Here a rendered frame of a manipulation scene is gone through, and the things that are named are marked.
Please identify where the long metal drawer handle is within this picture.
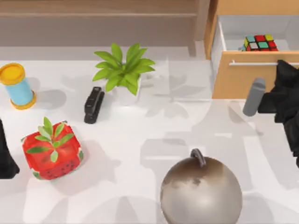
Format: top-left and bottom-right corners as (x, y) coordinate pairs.
(228, 60), (279, 67)

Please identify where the multicoloured puzzle cube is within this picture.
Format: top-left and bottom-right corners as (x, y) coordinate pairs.
(238, 34), (279, 52)

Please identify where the pale wooden drawer front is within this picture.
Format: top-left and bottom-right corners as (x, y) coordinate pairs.
(211, 50), (299, 101)

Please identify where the grey drawer inside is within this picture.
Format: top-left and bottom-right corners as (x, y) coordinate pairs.
(211, 14), (299, 79)

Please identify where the wooden cabinet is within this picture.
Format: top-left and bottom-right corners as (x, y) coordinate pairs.
(203, 0), (299, 62)

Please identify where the green plant in white pot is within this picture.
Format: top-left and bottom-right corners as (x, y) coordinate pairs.
(93, 42), (156, 106)

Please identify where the black stapler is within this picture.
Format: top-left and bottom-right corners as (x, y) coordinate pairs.
(83, 86), (105, 124)

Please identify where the wooden open shelf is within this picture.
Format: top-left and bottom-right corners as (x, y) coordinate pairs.
(0, 0), (204, 47)

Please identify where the red watermelon plant pot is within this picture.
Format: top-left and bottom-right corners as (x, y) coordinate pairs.
(21, 116), (85, 181)

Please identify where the blue can with yellow lid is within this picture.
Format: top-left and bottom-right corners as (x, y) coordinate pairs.
(0, 63), (37, 111)

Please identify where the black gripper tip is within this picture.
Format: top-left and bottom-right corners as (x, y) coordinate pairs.
(0, 119), (21, 180)

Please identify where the grey round bell with handle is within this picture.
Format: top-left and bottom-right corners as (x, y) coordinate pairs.
(160, 148), (244, 224)

